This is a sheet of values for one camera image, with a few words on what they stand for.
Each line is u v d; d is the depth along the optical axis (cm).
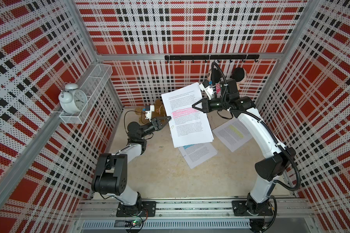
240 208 73
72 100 60
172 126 75
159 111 76
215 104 63
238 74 94
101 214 73
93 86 82
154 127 70
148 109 73
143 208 73
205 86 65
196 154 95
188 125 73
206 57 88
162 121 73
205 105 63
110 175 45
